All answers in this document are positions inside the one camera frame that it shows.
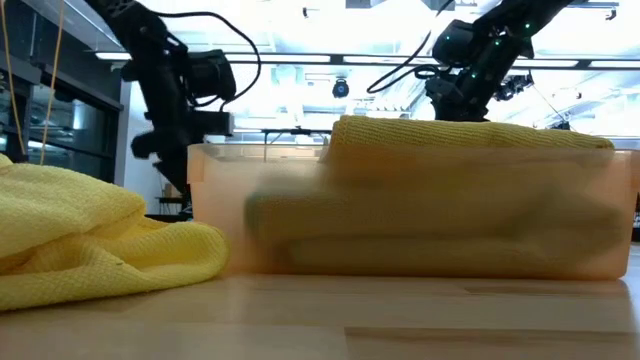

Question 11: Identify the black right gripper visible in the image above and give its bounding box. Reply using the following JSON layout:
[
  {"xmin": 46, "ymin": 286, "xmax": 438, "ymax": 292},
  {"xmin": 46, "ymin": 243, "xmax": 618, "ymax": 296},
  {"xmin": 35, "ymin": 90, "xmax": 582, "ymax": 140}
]
[{"xmin": 424, "ymin": 18, "xmax": 535, "ymax": 122}]

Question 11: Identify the black camera cable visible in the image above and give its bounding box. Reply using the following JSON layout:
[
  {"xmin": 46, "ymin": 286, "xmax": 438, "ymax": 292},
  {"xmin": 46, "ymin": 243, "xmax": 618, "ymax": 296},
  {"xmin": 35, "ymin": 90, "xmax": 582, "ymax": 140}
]
[
  {"xmin": 366, "ymin": 0, "xmax": 454, "ymax": 95},
  {"xmin": 149, "ymin": 10, "xmax": 262, "ymax": 112}
]

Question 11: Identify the black right camera cable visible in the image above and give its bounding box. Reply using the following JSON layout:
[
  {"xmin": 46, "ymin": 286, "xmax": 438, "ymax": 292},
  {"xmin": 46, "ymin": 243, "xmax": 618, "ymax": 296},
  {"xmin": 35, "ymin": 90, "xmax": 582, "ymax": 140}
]
[{"xmin": 366, "ymin": 0, "xmax": 454, "ymax": 95}]

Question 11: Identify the orange translucent plastic bin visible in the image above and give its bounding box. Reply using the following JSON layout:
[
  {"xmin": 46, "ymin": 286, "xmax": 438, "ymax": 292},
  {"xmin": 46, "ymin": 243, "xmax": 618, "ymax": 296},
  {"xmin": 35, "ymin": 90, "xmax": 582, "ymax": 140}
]
[{"xmin": 187, "ymin": 143, "xmax": 640, "ymax": 281}]

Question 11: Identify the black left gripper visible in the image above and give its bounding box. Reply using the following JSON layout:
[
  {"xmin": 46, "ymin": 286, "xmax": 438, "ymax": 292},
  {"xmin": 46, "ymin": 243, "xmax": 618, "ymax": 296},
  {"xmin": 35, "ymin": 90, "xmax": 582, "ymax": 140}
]
[{"xmin": 119, "ymin": 48, "xmax": 237, "ymax": 199}]

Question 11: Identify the black left camera cable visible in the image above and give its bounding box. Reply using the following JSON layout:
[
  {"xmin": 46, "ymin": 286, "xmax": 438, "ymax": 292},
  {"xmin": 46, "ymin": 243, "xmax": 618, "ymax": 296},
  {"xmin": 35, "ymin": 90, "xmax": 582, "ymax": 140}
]
[{"xmin": 149, "ymin": 10, "xmax": 262, "ymax": 112}]

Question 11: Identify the white strip light bar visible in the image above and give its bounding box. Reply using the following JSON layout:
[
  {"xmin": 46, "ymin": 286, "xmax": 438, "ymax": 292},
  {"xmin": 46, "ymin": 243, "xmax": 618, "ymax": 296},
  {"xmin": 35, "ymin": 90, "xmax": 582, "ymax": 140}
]
[{"xmin": 93, "ymin": 48, "xmax": 640, "ymax": 71}]

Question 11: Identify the yellow waffle-weave towel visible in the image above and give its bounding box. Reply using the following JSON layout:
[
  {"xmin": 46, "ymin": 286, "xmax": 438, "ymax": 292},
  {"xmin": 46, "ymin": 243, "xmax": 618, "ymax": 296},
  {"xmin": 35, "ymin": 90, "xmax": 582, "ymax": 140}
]
[{"xmin": 0, "ymin": 153, "xmax": 231, "ymax": 312}]

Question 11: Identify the large yellow microfiber towel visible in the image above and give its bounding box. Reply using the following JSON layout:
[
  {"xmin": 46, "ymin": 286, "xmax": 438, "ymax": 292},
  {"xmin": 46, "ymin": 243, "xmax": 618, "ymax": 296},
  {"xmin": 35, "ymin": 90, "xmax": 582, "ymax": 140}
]
[{"xmin": 322, "ymin": 114, "xmax": 616, "ymax": 191}]

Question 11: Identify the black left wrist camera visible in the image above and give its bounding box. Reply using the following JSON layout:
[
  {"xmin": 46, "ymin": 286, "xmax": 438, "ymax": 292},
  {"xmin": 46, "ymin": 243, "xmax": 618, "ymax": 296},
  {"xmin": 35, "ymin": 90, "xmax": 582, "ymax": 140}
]
[{"xmin": 192, "ymin": 110, "xmax": 235, "ymax": 137}]

